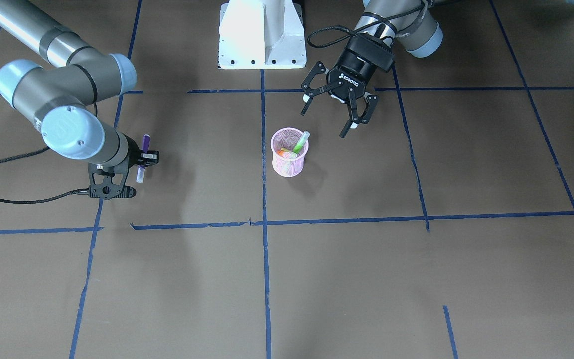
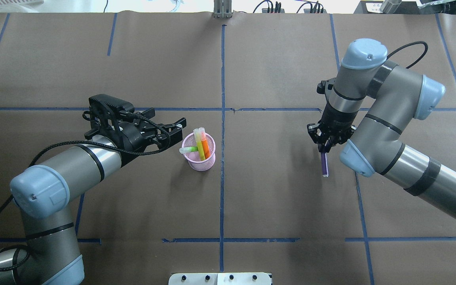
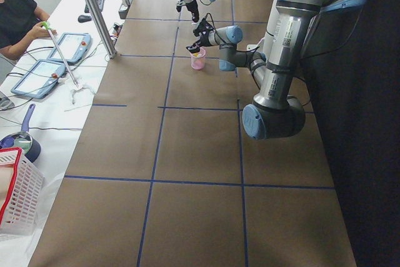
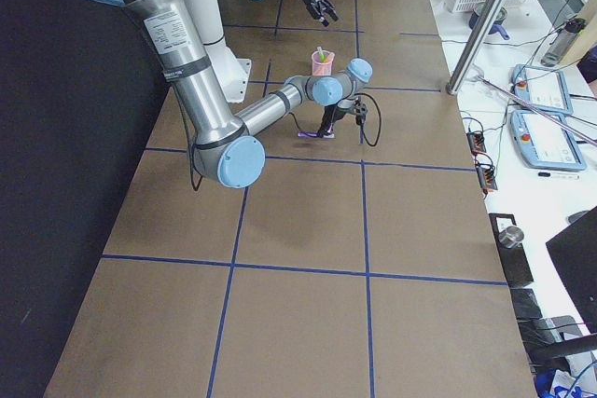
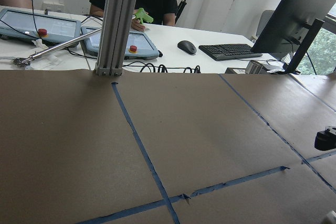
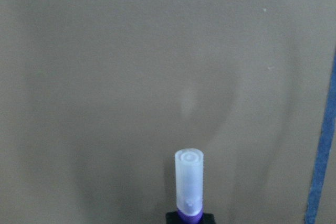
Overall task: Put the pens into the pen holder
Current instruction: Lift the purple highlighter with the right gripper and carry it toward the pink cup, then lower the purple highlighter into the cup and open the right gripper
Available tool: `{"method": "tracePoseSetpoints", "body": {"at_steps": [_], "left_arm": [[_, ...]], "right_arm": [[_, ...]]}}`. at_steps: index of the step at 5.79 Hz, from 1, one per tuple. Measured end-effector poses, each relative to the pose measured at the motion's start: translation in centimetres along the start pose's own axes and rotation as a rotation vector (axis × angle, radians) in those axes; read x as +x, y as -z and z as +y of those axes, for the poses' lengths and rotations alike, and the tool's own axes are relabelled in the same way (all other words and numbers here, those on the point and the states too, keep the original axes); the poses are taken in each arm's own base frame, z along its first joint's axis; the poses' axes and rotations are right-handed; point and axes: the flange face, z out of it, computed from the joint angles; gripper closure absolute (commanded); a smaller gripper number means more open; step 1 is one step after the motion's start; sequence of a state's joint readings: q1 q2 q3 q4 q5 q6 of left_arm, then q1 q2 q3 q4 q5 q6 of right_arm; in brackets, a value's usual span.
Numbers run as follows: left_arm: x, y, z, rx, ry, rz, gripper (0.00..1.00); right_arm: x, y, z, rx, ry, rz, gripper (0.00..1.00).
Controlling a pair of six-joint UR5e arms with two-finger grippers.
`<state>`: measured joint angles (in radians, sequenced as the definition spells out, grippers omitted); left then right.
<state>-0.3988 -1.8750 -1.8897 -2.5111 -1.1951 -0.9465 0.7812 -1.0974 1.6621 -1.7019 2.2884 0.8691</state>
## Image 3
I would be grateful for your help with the near teach pendant tablet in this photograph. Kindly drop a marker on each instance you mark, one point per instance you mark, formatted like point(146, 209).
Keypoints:
point(39, 80)

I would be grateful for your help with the white red plastic basket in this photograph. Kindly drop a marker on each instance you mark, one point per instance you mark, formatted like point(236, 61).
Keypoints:
point(21, 184)

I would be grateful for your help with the far teach pendant tablet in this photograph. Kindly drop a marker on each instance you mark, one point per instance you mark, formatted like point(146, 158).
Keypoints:
point(73, 46)

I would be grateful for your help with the green handled reacher grabber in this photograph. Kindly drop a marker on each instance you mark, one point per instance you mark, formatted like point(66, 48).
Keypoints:
point(76, 86)

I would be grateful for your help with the person in black shirt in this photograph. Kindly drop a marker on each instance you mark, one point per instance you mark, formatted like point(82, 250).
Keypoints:
point(21, 23)

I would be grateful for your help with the teach pendant tablet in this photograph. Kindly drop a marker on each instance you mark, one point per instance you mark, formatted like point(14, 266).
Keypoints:
point(39, 80)
point(73, 46)

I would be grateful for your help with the aluminium frame post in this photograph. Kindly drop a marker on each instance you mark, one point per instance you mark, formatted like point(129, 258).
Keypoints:
point(101, 27)

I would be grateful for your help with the black computer mouse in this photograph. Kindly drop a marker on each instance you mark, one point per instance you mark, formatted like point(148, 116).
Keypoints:
point(84, 18)

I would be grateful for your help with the blue saucepan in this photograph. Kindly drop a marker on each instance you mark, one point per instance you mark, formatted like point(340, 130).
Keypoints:
point(22, 139)

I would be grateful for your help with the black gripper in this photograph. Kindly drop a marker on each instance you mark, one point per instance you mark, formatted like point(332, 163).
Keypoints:
point(202, 41)
point(192, 8)

